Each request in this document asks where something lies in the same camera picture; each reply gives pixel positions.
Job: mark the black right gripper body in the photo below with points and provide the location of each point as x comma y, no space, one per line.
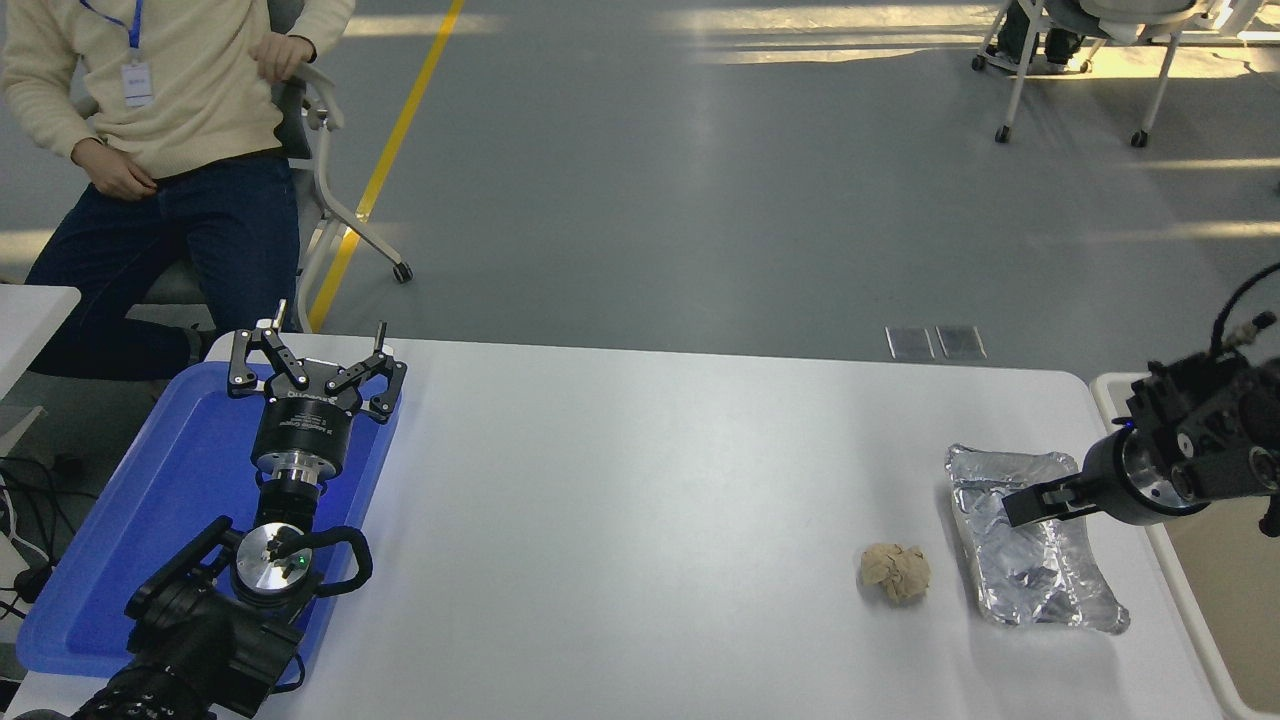
1105,475

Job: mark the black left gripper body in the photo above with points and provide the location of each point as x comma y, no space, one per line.
305,425

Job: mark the silver foil tray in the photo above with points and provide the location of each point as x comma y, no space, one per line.
1030,570

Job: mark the seated person's right forearm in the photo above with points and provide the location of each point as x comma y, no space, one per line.
45,100

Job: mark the seated person's left forearm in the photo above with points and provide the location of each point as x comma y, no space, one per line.
325,20

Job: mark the metal floor outlet plate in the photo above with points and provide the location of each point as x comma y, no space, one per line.
961,342
910,344

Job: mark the seated person's right hand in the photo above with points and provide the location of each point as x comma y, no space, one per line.
120,172

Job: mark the seated person's left hand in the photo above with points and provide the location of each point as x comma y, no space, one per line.
285,55

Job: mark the crumpled tan paper ball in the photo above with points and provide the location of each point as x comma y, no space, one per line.
895,572

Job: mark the blue plastic tray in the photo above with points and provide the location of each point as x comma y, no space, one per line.
170,500

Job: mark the large pale bin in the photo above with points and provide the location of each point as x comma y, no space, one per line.
1220,600

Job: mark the small white side table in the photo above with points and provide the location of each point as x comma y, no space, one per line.
30,315

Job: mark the seated person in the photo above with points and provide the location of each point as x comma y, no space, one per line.
190,100

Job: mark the white wheeled chair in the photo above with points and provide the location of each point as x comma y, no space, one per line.
1140,15

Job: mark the white frame office chair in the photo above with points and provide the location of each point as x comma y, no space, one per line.
335,205

